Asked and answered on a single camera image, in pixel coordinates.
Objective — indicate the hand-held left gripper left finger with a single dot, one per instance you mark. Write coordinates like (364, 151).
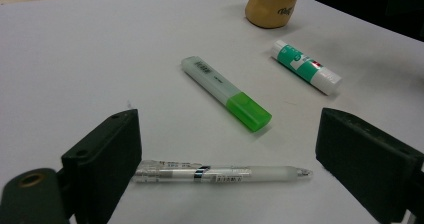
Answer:
(100, 164)

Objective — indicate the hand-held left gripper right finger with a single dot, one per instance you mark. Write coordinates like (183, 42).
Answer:
(363, 160)

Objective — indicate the green and white glue stick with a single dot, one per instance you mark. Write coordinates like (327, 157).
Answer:
(303, 65)

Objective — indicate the clear ballpoint pen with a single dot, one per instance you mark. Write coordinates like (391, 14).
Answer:
(233, 174)

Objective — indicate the green highlighter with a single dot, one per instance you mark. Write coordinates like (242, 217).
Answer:
(216, 84)

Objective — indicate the tan pen holder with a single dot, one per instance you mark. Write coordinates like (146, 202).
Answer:
(266, 7)

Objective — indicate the black curtain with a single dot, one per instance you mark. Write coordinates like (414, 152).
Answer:
(366, 4)

